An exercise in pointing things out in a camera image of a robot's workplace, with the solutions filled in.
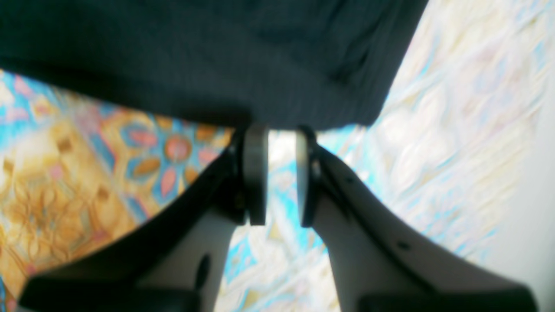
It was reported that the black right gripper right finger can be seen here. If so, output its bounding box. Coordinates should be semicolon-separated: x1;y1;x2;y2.
297;126;538;312

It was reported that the patterned tablecloth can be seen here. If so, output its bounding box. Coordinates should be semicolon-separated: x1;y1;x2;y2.
1;0;554;312

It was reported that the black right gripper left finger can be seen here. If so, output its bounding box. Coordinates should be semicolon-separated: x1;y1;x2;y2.
17;124;269;312

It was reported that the black t-shirt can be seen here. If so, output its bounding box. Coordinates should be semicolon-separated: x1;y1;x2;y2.
0;0;428;130

